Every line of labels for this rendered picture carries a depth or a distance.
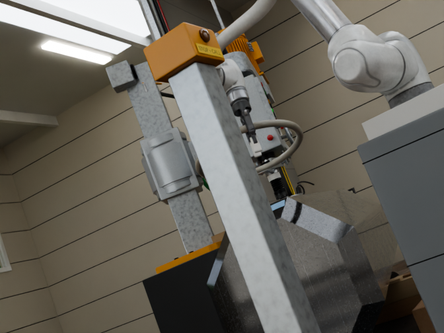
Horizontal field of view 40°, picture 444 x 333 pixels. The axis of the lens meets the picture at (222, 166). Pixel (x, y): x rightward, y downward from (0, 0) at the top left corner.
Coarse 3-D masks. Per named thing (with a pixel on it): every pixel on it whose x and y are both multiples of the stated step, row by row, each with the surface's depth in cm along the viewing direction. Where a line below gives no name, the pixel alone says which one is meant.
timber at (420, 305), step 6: (420, 306) 278; (414, 312) 274; (420, 312) 273; (426, 312) 271; (420, 318) 273; (426, 318) 271; (420, 324) 273; (426, 324) 272; (432, 324) 270; (420, 330) 273; (426, 330) 272; (432, 330) 270
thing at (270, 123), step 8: (264, 120) 246; (272, 120) 247; (280, 120) 249; (240, 128) 244; (256, 128) 245; (296, 128) 256; (296, 136) 267; (296, 144) 272; (288, 152) 278; (272, 160) 285; (280, 160) 282; (200, 168) 263; (256, 168) 286; (264, 168) 285
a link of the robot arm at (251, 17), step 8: (264, 0) 235; (272, 0) 235; (256, 8) 236; (264, 8) 236; (248, 16) 236; (256, 16) 236; (264, 16) 239; (232, 24) 237; (240, 24) 236; (248, 24) 237; (224, 32) 237; (232, 32) 236; (240, 32) 237; (224, 40) 237; (232, 40) 238; (224, 48) 239
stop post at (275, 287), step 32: (192, 32) 127; (160, 64) 129; (192, 64) 128; (192, 96) 128; (224, 96) 132; (192, 128) 128; (224, 128) 126; (224, 160) 125; (224, 192) 125; (256, 192) 126; (224, 224) 125; (256, 224) 121; (256, 256) 122; (288, 256) 125; (256, 288) 122; (288, 288) 120; (288, 320) 119
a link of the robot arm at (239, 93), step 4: (236, 88) 248; (240, 88) 248; (244, 88) 250; (228, 92) 249; (232, 92) 248; (236, 92) 247; (240, 92) 247; (244, 92) 248; (228, 96) 249; (232, 96) 247; (236, 96) 246; (240, 96) 246; (244, 96) 247; (248, 96) 249; (232, 100) 247; (236, 100) 247; (248, 100) 250; (232, 104) 249
